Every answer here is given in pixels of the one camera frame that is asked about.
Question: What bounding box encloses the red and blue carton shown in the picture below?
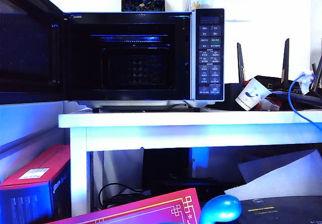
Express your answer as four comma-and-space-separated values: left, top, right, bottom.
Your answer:
0, 144, 71, 224

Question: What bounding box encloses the small black box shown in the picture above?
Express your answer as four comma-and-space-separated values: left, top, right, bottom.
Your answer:
223, 83, 249, 111

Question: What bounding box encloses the white table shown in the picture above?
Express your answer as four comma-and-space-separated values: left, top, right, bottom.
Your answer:
58, 109, 322, 217

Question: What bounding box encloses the blue network cable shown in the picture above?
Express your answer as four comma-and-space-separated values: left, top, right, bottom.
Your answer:
288, 71, 322, 130

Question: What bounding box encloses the white tape tag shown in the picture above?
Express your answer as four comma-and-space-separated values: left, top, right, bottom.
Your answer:
299, 70, 315, 95

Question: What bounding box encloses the grey partition frame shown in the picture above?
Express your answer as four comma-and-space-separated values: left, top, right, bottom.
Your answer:
0, 100, 63, 157

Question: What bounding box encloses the black power cable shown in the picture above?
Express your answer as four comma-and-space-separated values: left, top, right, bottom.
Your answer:
98, 182, 151, 209

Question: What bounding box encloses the black router with antennas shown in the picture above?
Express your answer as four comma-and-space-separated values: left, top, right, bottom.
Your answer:
236, 38, 322, 109

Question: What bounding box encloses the black glass microwave door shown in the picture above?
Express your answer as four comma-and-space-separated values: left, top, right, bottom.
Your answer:
0, 0, 67, 105

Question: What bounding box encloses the red white crumpled packet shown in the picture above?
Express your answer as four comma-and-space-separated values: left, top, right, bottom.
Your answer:
256, 94, 281, 111

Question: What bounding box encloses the black box yellow print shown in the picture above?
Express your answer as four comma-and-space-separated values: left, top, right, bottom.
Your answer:
235, 195, 322, 224

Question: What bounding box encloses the black Midea microwave oven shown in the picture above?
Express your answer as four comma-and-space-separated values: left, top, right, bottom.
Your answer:
61, 8, 225, 113

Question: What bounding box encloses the white paper cup blue print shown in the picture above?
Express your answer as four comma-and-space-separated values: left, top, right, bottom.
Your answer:
235, 77, 272, 111

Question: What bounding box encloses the shiny blue balloon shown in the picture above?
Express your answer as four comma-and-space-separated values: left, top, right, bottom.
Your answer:
198, 194, 243, 224

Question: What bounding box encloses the pink gift box gold pattern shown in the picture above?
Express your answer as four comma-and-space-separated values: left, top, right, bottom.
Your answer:
45, 187, 202, 224

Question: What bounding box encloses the white foam sheet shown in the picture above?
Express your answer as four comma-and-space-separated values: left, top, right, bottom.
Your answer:
223, 148, 322, 201

